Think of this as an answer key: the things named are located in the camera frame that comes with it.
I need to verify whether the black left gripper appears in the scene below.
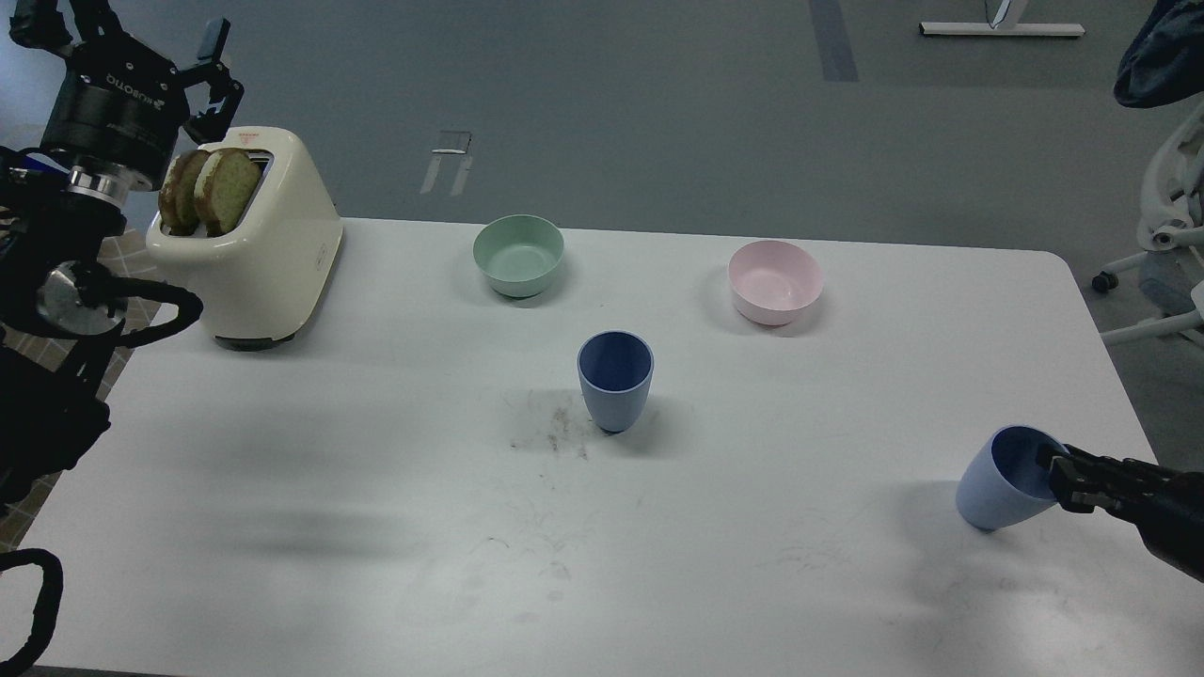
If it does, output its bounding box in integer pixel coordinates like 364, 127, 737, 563
8, 1, 244, 192

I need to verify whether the pink bowl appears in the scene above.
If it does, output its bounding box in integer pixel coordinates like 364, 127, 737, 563
726, 240, 826, 326

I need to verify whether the metal floor bracket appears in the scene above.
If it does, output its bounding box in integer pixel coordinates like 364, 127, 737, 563
419, 129, 474, 198

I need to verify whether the dark blue cloth on chair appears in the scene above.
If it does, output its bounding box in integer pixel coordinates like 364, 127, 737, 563
1112, 1, 1203, 110

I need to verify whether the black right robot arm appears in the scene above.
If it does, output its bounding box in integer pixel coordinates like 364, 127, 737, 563
1035, 443, 1203, 582

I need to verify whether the toast slice left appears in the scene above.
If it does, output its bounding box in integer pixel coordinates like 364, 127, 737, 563
158, 151, 209, 236

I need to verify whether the white desk foot bar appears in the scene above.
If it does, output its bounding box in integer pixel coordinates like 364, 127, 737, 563
917, 1, 1086, 39

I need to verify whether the toast slice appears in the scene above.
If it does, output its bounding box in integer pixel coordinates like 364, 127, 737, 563
193, 149, 261, 237
158, 151, 209, 236

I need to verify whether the cream white toaster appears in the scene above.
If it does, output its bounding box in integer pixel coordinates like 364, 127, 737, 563
146, 126, 343, 351

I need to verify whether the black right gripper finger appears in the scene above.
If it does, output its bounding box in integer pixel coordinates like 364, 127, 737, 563
1037, 443, 1097, 513

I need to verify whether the green bowl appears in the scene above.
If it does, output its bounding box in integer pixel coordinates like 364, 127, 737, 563
472, 214, 566, 299

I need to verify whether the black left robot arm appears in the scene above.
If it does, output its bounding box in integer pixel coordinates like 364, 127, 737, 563
1, 1, 244, 506

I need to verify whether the toast slice right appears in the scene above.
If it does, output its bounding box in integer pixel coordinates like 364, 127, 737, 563
193, 149, 261, 237

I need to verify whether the white office chair base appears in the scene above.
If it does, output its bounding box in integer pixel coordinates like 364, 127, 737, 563
1091, 126, 1202, 347

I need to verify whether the black cable loop left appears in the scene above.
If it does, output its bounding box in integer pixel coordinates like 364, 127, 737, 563
0, 549, 64, 670

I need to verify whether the blue cup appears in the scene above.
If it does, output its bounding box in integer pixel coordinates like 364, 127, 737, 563
955, 425, 1068, 531
576, 330, 655, 432

